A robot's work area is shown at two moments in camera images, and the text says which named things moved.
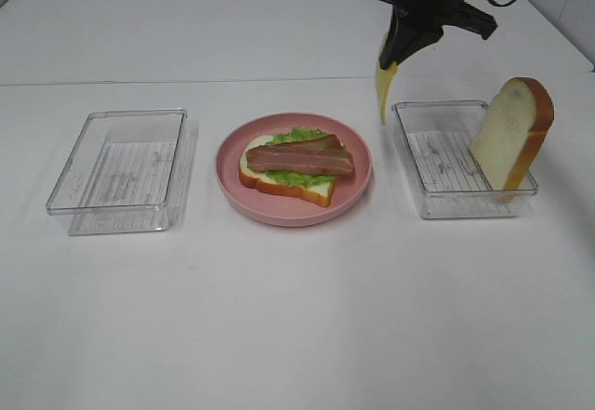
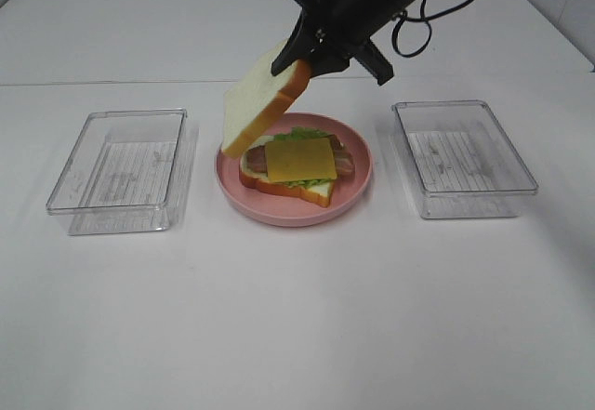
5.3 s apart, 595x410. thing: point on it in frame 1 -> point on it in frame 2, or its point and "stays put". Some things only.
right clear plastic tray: [434, 140] stays put
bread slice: [319, 193] stays put
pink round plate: [275, 210] stays put
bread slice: [511, 134] -> [257, 99]
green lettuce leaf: [299, 133] stays put
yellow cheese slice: [386, 78] -> [292, 160]
